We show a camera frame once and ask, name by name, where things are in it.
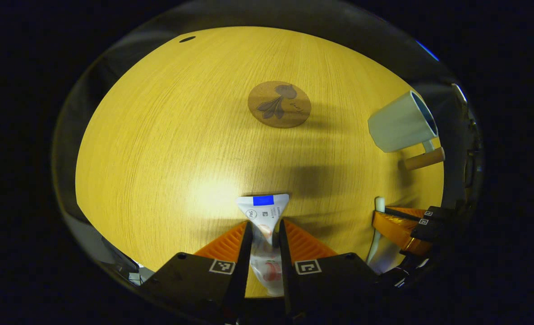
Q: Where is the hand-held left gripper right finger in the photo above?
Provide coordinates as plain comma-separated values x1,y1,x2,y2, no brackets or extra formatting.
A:
278,219,380,321

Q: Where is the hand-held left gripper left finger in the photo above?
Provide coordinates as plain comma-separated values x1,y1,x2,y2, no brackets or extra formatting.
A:
141,220,254,323

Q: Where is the white toothpaste tube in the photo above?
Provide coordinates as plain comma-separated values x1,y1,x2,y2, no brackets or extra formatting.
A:
235,193,291,297

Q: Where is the pale green cup wooden handle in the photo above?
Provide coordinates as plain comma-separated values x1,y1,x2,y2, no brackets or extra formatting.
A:
368,90,446,171

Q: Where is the round cork coaster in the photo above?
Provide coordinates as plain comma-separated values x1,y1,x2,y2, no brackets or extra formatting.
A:
248,81,312,129

